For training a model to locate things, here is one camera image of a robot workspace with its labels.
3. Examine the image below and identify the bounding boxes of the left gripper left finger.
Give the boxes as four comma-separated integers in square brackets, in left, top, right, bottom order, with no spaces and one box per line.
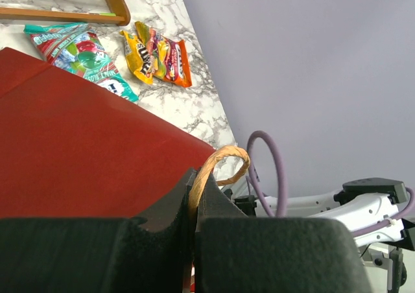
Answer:
[1,169,196,292]

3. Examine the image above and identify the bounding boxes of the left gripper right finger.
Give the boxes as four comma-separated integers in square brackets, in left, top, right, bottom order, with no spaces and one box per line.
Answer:
[195,178,372,292]

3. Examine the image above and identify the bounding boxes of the red brown paper bag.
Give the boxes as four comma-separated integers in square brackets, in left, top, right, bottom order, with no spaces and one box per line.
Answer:
[1,48,250,223]

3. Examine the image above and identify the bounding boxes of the orange Fox's candy bag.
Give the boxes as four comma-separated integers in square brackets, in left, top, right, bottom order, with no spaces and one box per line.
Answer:
[134,21,192,88]

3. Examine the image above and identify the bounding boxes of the green Fox's mint bag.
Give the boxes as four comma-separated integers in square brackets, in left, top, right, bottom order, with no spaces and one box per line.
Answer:
[24,23,139,102]

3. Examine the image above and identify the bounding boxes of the yellow M&M's candy bag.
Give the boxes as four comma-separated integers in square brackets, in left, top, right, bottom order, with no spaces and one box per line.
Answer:
[120,30,153,84]

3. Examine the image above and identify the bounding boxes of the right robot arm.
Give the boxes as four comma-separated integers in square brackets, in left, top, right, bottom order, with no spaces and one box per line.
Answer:
[286,178,414,251]

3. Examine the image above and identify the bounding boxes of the wooden two-tier rack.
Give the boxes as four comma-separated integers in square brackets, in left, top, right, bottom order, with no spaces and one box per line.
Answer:
[1,0,131,26]

